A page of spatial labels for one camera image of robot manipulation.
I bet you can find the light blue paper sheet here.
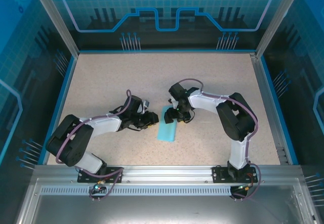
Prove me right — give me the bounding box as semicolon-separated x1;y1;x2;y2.
156;104;178;142

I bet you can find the grey sheet metal tray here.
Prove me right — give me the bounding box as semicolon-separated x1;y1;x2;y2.
14;178;319;224

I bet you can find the small connector with green light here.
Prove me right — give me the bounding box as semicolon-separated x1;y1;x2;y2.
92;179;107;193
236;183;254;192

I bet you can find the blue table edge strip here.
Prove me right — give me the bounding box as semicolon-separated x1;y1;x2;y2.
260;56;299;165
37;55;78;165

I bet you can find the aluminium frame beam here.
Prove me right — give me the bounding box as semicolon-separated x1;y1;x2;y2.
34;165;303;187

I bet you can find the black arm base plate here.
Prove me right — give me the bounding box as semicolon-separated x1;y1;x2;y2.
212;166;256;183
77;167;124;184

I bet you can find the slotted aluminium cable duct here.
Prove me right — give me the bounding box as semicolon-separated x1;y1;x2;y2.
39;187;235;197

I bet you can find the aluminium side rail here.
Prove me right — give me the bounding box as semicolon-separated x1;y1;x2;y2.
249;53;289;165

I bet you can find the blue printed enclosure panel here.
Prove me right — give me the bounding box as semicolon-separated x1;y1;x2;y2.
0;0;76;224
260;0;324;224
45;0;292;51

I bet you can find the aluminium frame post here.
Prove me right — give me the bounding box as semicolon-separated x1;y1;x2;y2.
254;0;306;59
27;0;80;57

